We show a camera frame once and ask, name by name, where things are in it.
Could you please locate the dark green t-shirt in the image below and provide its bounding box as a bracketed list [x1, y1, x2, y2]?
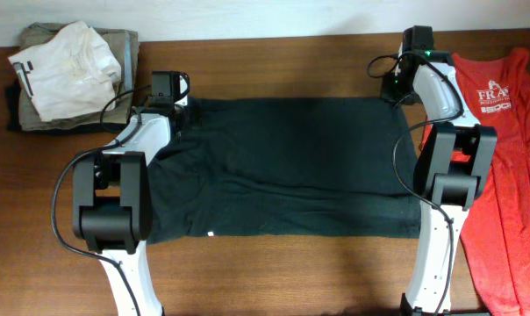
[148, 98, 420, 244]

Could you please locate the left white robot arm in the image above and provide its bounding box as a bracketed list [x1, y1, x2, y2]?
[70, 71, 190, 315]

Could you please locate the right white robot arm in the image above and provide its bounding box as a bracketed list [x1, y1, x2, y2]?
[381, 25, 498, 315]

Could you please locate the khaki folded garment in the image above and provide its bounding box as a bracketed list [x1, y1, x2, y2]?
[19, 23, 140, 131]

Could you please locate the black folded garment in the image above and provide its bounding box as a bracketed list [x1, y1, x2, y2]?
[4, 80, 125, 136]

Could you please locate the red printed t-shirt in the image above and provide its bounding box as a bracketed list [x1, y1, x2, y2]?
[420, 47, 530, 316]

